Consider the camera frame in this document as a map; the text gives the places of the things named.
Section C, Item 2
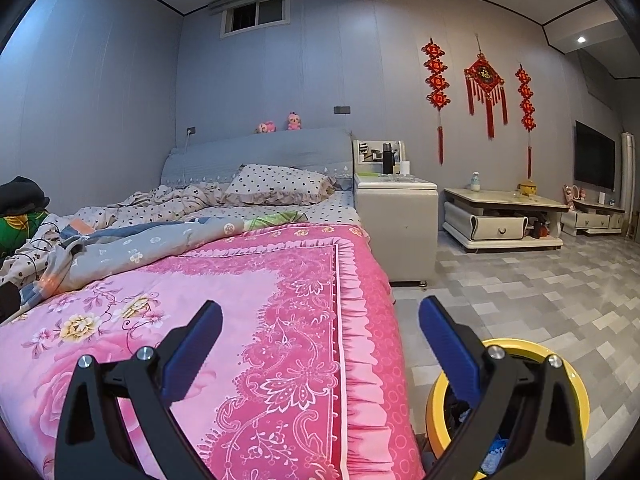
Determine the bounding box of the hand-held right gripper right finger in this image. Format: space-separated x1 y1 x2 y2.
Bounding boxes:
419 296 587 480

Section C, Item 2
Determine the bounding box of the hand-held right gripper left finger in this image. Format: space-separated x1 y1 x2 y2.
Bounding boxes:
54 300 223 480

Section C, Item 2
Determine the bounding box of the yellow trash bin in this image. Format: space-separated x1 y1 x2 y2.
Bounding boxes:
426 338 591 476

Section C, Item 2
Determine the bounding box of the pink floral blanket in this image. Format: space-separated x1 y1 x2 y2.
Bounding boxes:
0 222 426 480

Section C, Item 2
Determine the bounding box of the cream bedside cabinet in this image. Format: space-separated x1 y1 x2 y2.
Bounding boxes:
352 139 440 286

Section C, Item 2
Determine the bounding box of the crumpled polka dot duvet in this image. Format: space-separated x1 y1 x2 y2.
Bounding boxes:
0 182 236 291

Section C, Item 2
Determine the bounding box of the cream coffee table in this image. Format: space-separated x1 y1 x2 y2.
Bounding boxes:
442 187 570 254

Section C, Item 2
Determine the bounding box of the green striped cloth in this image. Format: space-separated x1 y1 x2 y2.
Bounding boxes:
245 210 308 233

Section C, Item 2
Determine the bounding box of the polka dot bed sheet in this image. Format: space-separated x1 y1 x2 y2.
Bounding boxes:
305 190 361 226

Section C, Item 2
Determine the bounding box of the polka dot pillow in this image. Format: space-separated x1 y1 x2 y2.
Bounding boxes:
222 163 338 206

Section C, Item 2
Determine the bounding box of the cream television stand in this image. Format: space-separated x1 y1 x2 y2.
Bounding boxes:
560 199 628 236

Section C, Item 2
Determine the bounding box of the grey bed headboard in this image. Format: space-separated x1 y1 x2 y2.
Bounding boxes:
161 127 353 191

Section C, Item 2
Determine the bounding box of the black clothing pile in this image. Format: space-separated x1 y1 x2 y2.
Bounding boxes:
0 176 51 217

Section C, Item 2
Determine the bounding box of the white standing air conditioner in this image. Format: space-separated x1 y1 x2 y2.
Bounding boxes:
619 131 637 238

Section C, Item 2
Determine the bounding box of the long red knot hanging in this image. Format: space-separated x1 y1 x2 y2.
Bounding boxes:
515 63 538 181
421 36 451 166

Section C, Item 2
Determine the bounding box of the diamond red knot hanging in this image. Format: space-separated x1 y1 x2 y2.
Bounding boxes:
464 35 508 140

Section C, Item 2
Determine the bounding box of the small window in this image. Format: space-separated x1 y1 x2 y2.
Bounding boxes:
220 0 292 38

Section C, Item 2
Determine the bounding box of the wall television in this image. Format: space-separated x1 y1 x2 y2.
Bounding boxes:
574 120 617 192

